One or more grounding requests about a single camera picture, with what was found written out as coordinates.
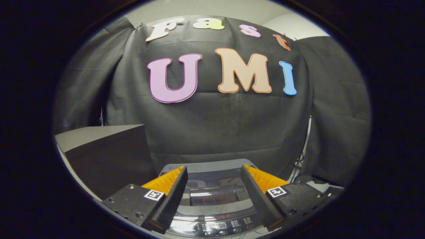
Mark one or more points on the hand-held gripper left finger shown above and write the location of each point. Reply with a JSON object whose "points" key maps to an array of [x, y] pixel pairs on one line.
{"points": [[174, 196]]}

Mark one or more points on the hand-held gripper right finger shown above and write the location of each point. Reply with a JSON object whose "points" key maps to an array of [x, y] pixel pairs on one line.
{"points": [[257, 196]]}

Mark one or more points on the grey washing machine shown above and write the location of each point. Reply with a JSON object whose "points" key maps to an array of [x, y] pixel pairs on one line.
{"points": [[212, 228]]}

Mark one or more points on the beige cabinet with dark sides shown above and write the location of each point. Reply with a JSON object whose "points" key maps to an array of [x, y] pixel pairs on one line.
{"points": [[109, 156]]}

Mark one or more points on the black backdrop cloth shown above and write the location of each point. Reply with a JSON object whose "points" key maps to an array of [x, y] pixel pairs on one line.
{"points": [[215, 126]]}

